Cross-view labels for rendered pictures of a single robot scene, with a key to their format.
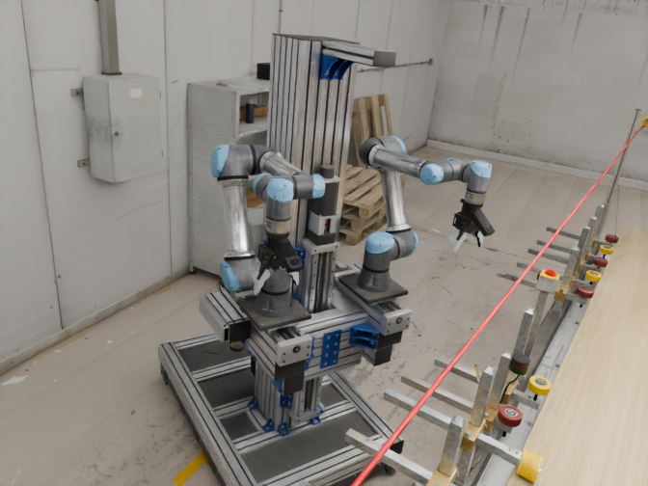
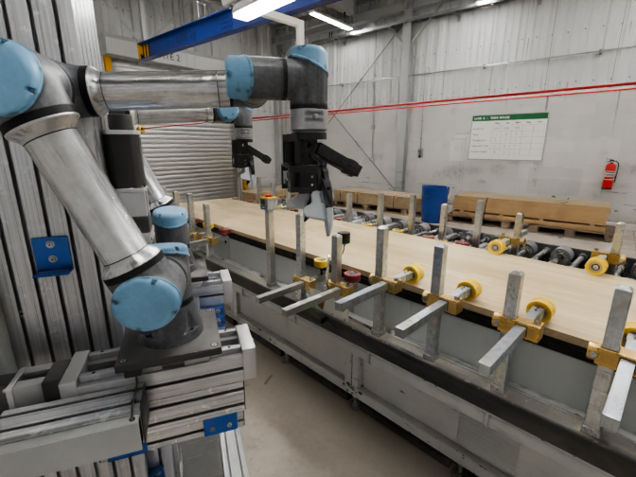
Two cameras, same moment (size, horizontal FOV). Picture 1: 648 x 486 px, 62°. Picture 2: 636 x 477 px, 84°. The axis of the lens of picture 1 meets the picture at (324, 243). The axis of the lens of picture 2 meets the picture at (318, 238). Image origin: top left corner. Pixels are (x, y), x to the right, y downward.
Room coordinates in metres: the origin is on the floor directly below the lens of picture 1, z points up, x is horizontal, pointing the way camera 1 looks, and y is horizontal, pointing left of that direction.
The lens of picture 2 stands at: (1.28, 0.86, 1.49)
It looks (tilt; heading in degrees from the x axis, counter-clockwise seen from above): 15 degrees down; 284
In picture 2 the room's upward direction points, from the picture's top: straight up
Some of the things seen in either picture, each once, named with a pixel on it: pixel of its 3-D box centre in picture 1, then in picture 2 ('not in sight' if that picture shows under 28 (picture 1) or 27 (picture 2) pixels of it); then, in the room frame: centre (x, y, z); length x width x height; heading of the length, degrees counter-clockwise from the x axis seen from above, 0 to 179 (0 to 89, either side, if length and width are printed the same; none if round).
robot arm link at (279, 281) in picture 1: (274, 269); (164, 271); (1.83, 0.18, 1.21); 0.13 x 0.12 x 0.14; 117
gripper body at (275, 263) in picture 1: (275, 248); (306, 163); (1.48, 0.15, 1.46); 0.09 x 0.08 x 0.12; 34
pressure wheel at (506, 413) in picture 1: (507, 423); (352, 283); (1.51, -0.71, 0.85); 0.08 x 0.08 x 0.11
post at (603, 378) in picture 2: not in sight; (606, 367); (0.73, -0.15, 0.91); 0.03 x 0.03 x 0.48; 58
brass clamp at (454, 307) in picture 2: (442, 481); (442, 301); (1.13, -0.40, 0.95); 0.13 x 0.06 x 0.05; 148
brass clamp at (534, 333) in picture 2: not in sight; (517, 325); (0.92, -0.27, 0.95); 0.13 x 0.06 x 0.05; 148
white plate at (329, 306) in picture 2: not in sight; (327, 305); (1.61, -0.67, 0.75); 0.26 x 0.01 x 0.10; 148
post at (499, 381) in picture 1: (493, 407); (336, 283); (1.58, -0.67, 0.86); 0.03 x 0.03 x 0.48; 58
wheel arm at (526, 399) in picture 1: (484, 382); (293, 287); (1.80, -0.71, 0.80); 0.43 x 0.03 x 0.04; 58
